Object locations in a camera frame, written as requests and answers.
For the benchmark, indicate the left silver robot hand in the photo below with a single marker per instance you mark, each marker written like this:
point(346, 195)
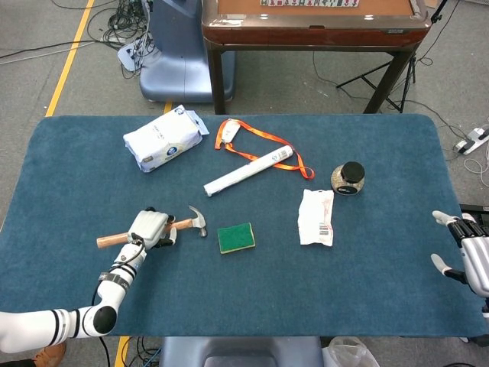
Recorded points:
point(149, 225)

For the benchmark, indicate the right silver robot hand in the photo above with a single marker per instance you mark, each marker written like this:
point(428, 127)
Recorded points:
point(475, 260)

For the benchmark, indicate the green scouring sponge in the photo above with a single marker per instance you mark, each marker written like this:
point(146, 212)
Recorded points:
point(236, 238)

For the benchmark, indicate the white sneaker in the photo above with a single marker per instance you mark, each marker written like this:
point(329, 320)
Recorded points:
point(479, 218)

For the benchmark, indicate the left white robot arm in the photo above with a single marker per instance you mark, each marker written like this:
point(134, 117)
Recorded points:
point(38, 325)

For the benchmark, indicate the brown mahjong table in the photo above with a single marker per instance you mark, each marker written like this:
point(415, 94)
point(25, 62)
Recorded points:
point(305, 36)

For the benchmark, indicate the glass jar with black lid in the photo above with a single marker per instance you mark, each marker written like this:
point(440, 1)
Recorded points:
point(351, 172)

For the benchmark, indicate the white tissue pack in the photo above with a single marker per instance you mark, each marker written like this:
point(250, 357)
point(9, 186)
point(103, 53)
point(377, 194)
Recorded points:
point(164, 139)

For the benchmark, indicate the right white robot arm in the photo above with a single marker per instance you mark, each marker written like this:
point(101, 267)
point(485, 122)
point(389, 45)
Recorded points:
point(486, 306)

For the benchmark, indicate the black tripod stand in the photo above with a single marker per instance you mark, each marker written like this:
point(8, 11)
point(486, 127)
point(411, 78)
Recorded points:
point(412, 72)

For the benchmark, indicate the brown leather shoe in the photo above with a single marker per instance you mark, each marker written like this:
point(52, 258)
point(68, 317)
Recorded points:
point(49, 355)

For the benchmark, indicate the white rolled paper tube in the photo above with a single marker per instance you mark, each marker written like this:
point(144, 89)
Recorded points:
point(244, 172)

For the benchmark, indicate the white power strip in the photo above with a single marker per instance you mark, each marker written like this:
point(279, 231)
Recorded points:
point(470, 141)
point(126, 55)

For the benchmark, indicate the blue-grey machine base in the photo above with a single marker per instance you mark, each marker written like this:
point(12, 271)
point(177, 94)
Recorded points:
point(172, 57)

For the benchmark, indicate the black flat panel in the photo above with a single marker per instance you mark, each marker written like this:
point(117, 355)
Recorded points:
point(473, 209)

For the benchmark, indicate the clear plastic bag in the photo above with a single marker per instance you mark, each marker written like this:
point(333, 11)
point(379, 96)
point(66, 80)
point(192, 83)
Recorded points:
point(347, 353)

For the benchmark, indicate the white plastic packet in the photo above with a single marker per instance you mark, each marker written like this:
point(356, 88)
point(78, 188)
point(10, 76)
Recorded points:
point(315, 218)

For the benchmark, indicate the grey-blue robot torso base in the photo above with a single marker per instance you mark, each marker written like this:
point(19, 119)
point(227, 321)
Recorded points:
point(237, 351)

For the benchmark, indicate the blue carpet table cover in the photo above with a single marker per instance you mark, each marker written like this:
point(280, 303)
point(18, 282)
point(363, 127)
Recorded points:
point(267, 290)

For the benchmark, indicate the row of mahjong tiles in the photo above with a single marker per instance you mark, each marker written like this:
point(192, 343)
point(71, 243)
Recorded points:
point(305, 3)

